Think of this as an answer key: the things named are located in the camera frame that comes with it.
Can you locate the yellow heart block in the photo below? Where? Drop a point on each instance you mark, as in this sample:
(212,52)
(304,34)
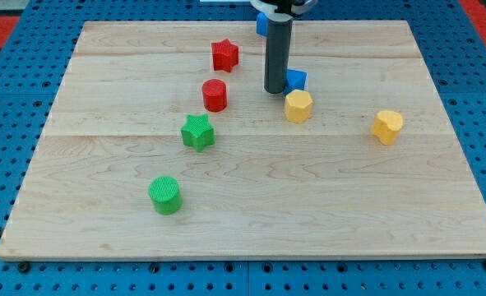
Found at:
(386,126)

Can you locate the green star block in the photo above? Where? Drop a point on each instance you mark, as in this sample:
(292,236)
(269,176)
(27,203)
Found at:
(197,132)

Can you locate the red cylinder block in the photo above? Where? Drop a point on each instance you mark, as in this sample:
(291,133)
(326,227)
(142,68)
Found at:
(214,93)

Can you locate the yellow hexagon block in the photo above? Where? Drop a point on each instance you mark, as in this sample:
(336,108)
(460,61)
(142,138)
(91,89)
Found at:
(298,106)

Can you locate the wooden board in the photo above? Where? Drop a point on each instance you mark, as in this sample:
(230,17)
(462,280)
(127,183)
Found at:
(268,189)

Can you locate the blue cube block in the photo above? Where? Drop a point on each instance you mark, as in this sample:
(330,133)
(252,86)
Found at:
(294,80)

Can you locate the green cylinder block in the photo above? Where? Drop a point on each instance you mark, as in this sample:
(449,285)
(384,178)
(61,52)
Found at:
(164,193)

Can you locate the red star block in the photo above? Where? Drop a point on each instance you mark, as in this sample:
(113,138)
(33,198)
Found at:
(225,55)

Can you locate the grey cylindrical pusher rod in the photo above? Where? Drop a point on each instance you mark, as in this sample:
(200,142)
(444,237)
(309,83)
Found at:
(278,41)

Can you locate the blue block behind rod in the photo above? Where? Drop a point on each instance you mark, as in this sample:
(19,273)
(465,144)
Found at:
(261,24)

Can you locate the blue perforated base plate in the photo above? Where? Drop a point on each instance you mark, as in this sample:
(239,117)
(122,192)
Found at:
(35,57)

